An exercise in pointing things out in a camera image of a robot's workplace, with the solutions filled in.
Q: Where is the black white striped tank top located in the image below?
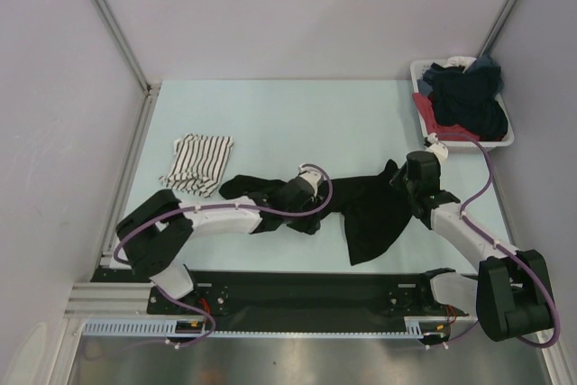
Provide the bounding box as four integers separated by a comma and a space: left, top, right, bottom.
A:
159, 133, 234, 198

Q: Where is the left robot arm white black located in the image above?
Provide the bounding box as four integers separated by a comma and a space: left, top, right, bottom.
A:
114, 170, 330, 313

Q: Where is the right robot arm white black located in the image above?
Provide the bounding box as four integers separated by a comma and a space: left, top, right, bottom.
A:
390, 151, 561, 349

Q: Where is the dark clothes pile in basket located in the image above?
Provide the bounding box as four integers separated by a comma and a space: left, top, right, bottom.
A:
412, 55, 509, 142

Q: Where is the white plastic laundry basket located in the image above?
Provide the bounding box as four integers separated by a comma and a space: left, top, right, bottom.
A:
409, 59, 515, 153

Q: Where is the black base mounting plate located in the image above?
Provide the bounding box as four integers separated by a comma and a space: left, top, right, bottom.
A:
89, 267, 470, 333

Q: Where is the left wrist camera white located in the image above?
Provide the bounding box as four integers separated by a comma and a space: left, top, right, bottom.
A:
298, 167, 325, 190

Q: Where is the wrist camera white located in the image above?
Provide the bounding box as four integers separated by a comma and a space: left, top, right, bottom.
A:
424, 133, 449, 162
298, 167, 325, 190

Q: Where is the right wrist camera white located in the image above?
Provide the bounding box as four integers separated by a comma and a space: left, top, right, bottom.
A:
424, 133, 449, 162

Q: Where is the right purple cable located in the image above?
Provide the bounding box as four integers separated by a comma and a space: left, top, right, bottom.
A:
423, 133, 562, 350

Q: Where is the purple cable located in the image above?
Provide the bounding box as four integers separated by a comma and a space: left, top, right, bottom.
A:
85, 162, 334, 354
423, 133, 562, 350

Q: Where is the white slotted cable duct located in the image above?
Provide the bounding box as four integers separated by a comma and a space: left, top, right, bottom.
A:
83, 316, 452, 339

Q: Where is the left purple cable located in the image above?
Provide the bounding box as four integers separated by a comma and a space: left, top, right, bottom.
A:
85, 162, 334, 354

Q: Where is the left aluminium corner post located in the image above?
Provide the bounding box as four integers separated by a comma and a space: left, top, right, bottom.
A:
65, 0, 157, 96

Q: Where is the aluminium corner post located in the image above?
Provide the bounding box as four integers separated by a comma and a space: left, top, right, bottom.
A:
65, 0, 157, 96
477, 0, 549, 60

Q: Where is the right aluminium corner post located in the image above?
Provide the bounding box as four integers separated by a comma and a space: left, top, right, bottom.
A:
477, 0, 549, 60

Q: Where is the aluminium front rail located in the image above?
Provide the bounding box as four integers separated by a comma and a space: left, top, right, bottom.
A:
65, 280, 558, 319

